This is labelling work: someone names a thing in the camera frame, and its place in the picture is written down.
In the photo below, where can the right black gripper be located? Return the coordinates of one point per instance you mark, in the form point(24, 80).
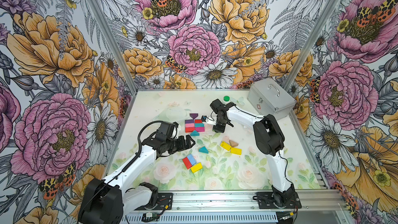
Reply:
point(215, 127)

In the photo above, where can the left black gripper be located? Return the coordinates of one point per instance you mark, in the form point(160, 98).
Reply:
point(181, 145)

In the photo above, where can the magenta rectangular block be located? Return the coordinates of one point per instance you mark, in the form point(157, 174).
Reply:
point(200, 129)

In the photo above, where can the pink rectangular block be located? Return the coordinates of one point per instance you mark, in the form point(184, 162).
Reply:
point(189, 125)

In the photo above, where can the dark purple rectangular block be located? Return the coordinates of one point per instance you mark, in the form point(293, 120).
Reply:
point(189, 121)

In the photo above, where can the purple triangular block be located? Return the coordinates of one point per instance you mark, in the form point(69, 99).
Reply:
point(194, 115)

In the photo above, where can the teal triangle cluster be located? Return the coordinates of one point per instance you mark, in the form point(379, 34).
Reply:
point(194, 133)

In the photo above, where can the teal triangular block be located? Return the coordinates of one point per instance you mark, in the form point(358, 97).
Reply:
point(203, 150)

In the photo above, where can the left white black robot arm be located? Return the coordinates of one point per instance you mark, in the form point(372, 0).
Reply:
point(108, 200)

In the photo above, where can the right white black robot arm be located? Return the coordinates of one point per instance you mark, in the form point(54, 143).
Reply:
point(269, 140)

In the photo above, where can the red block lower cluster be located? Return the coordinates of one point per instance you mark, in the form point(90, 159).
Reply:
point(187, 163)

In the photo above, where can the white bottle green cap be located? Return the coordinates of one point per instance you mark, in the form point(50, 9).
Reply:
point(226, 99)

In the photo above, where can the light blue block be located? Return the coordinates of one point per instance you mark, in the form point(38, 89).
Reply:
point(191, 159)

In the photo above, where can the tan triangular block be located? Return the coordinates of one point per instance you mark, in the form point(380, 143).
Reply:
point(233, 143)

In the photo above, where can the yellow block near green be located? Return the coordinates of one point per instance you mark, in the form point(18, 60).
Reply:
point(225, 146)

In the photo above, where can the yellow block lower cluster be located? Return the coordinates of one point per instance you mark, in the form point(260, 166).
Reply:
point(197, 167)

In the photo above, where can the yellow block right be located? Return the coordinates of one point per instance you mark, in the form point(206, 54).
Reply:
point(236, 151)

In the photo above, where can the silver metal case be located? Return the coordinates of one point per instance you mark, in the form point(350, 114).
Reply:
point(268, 97)

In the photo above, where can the small green circuit board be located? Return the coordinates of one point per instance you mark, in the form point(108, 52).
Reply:
point(149, 217)

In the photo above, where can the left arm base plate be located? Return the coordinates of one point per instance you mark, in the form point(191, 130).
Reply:
point(163, 202)

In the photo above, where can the aluminium front rail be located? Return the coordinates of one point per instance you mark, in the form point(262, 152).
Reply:
point(238, 201)

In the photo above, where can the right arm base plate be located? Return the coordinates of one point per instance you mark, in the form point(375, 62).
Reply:
point(272, 200)

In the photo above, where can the right aluminium frame post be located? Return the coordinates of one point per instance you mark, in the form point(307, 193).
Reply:
point(305, 51)

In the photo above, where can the aluminium frame post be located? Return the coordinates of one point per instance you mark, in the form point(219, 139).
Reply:
point(100, 17)
point(305, 51)

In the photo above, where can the left aluminium frame post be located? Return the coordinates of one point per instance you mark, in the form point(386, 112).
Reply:
point(100, 17)

